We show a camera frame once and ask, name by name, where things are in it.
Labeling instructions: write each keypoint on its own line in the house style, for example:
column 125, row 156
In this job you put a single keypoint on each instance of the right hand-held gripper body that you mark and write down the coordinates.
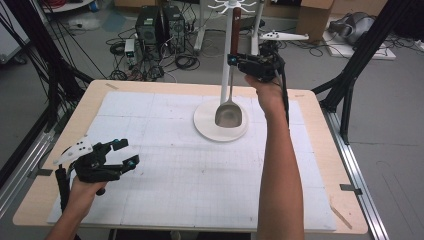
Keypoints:
column 261, row 65

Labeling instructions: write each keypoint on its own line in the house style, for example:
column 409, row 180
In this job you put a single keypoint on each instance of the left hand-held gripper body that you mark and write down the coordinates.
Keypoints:
column 88, row 166

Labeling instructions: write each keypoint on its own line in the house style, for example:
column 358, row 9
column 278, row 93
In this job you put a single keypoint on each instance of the white hook stand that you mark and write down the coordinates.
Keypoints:
column 204, row 125

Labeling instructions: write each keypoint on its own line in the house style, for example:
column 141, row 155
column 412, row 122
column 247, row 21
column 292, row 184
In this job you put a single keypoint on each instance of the person's left hand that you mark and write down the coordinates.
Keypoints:
column 83, row 196

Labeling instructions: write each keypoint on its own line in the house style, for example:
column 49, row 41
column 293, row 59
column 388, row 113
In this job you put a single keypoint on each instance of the person's right hand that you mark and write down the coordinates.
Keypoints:
column 270, row 95

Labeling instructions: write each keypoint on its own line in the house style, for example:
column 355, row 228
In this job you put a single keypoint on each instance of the white grid mat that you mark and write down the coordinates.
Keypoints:
column 160, row 133

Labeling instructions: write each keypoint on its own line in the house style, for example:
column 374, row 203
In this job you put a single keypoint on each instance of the white stand leg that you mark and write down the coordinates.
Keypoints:
column 200, row 33
column 255, row 23

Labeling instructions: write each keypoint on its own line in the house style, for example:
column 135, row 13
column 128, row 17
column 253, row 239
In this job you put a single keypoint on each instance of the black computer tower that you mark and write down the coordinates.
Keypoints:
column 148, row 26
column 175, row 30

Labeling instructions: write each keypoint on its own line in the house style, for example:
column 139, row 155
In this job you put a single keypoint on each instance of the brown cardboard box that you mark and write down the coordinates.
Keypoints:
column 311, row 20

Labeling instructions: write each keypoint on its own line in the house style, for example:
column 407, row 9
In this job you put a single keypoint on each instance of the white floor board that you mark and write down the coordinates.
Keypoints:
column 346, row 50

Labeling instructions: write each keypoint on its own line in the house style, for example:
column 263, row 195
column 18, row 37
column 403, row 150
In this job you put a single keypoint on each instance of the small white power supply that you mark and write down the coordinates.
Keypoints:
column 130, row 50

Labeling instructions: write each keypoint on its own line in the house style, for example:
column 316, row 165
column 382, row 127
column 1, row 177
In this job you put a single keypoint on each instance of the grey bag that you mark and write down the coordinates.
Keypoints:
column 353, row 26

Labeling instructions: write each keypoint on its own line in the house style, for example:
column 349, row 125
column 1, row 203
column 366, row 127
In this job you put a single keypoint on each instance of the aluminium rail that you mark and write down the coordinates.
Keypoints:
column 23, row 170
column 353, row 166

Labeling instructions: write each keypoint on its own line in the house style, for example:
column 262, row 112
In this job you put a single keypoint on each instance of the black metal frame strut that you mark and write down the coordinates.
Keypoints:
column 363, row 53

